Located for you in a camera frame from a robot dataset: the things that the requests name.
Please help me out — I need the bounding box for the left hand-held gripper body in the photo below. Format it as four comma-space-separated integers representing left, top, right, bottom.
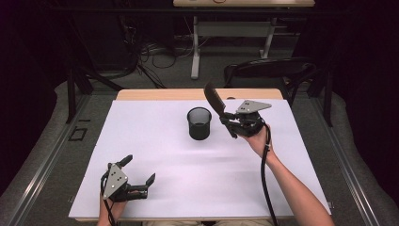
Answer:
102, 162, 149, 203

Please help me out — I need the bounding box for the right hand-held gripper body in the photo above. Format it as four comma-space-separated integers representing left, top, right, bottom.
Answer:
233, 100, 273, 138

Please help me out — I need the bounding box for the black comb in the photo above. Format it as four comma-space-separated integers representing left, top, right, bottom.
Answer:
203, 81, 239, 139

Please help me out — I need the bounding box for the black mesh pen cup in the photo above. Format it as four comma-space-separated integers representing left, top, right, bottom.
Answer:
186, 106, 213, 141

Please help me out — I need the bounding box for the person's left hand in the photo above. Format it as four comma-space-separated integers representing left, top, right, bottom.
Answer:
98, 195, 128, 221

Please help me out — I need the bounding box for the person's right hand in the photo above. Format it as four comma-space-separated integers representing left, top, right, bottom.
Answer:
242, 124, 279, 161

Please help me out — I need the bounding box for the white table board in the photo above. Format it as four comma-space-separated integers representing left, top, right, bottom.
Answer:
68, 99, 332, 220

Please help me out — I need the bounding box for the black chair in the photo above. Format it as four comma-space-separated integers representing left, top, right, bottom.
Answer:
223, 56, 318, 108

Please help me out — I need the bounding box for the wooden table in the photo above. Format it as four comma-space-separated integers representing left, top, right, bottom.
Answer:
68, 88, 332, 223

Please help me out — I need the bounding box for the black metal stand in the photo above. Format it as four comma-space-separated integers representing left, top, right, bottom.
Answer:
63, 60, 125, 125
306, 60, 334, 128

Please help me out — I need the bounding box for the white-legged desk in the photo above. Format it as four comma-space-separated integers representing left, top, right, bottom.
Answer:
172, 0, 316, 80

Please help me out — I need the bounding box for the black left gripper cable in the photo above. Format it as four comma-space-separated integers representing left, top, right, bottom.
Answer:
100, 171, 117, 226

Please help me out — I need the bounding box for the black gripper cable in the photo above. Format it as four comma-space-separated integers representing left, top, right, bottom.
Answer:
100, 171, 117, 226
260, 122, 279, 226

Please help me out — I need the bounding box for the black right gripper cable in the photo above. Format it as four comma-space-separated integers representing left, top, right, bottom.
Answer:
260, 122, 279, 226

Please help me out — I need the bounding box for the aluminium floor rail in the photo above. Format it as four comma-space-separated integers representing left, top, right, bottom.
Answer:
8, 93, 92, 226
310, 96, 381, 226

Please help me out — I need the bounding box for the bundle of floor cables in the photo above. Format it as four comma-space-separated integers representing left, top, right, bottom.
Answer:
118, 14, 209, 89

